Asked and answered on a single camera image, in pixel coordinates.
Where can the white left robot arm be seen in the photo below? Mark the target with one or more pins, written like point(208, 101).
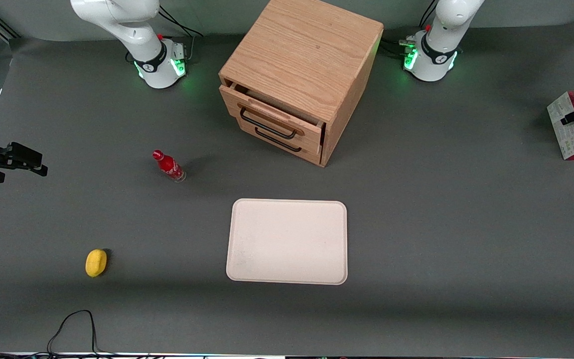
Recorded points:
point(439, 30)

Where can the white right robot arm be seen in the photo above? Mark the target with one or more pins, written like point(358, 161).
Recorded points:
point(137, 30)

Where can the cream plastic tray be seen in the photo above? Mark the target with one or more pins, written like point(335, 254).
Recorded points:
point(287, 242)

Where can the yellow lemon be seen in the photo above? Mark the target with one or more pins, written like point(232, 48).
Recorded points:
point(95, 263)

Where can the red cola bottle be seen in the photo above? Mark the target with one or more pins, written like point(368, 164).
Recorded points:
point(168, 166)

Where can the dark grey table mat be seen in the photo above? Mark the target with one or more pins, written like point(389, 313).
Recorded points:
point(441, 239)

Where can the wooden drawer cabinet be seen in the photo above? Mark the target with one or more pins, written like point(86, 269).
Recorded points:
point(307, 50)

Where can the aluminium frame rail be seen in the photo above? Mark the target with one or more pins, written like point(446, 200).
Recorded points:
point(0, 25)

